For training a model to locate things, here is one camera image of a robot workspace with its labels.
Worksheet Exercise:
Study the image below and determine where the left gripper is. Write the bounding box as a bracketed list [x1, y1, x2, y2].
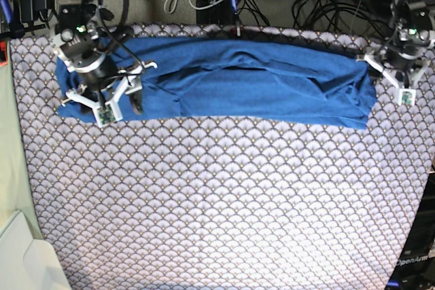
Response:
[368, 44, 424, 85]

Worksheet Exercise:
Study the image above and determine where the blue long-sleeve T-shirt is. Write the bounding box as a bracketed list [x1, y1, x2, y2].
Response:
[54, 35, 379, 131]

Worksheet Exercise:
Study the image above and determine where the black OpenArm case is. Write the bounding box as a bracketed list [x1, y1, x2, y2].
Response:
[385, 173, 434, 289]

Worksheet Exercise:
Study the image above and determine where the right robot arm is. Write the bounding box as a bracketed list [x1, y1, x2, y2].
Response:
[50, 0, 145, 114]

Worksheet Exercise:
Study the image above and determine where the fan-patterned table cloth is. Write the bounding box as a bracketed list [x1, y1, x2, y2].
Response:
[10, 36, 434, 289]

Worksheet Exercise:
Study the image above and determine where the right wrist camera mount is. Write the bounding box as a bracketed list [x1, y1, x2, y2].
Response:
[61, 61, 158, 128]

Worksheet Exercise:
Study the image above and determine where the white plastic bin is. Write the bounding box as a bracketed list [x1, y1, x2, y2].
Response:
[1, 211, 71, 289]

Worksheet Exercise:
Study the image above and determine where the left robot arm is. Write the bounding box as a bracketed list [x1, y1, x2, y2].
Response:
[359, 0, 434, 89]

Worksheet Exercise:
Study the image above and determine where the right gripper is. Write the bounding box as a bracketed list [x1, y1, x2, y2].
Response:
[63, 47, 143, 114]

